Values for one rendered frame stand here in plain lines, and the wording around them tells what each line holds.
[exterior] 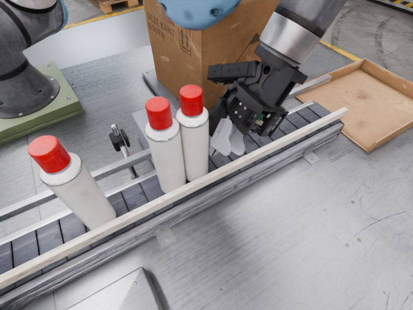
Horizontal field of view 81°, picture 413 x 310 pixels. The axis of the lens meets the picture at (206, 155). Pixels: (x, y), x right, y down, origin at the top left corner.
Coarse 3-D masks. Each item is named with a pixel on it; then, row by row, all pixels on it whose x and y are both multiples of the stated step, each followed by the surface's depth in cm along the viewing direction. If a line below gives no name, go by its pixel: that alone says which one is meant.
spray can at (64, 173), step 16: (32, 144) 28; (48, 144) 28; (48, 160) 28; (64, 160) 29; (80, 160) 32; (48, 176) 30; (64, 176) 30; (80, 176) 31; (64, 192) 31; (80, 192) 33; (96, 192) 36; (80, 208) 35; (96, 208) 37; (112, 208) 42; (96, 224) 39
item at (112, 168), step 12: (312, 84) 55; (288, 96) 53; (132, 156) 42; (144, 156) 43; (108, 168) 41; (120, 168) 42; (96, 180) 41; (48, 192) 38; (24, 204) 37; (36, 204) 37; (0, 216) 35; (12, 216) 37
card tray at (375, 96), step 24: (336, 72) 76; (360, 72) 81; (384, 72) 76; (312, 96) 73; (336, 96) 73; (360, 96) 73; (384, 96) 73; (408, 96) 73; (360, 120) 67; (384, 120) 67; (408, 120) 67; (360, 144) 61
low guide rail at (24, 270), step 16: (336, 112) 57; (304, 128) 53; (272, 144) 50; (240, 160) 48; (208, 176) 45; (224, 176) 48; (176, 192) 43; (192, 192) 45; (144, 208) 41; (160, 208) 43; (112, 224) 39; (128, 224) 41; (80, 240) 38; (96, 240) 40; (48, 256) 36; (64, 256) 38; (16, 272) 35; (32, 272) 36; (0, 288) 35
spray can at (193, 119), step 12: (192, 84) 35; (180, 96) 34; (192, 96) 33; (180, 108) 38; (192, 108) 34; (204, 108) 38; (180, 120) 36; (192, 120) 36; (204, 120) 36; (180, 132) 38; (192, 132) 37; (204, 132) 38; (192, 144) 39; (204, 144) 40; (192, 156) 42; (204, 156) 43; (192, 168) 44; (204, 168) 45; (192, 180) 48
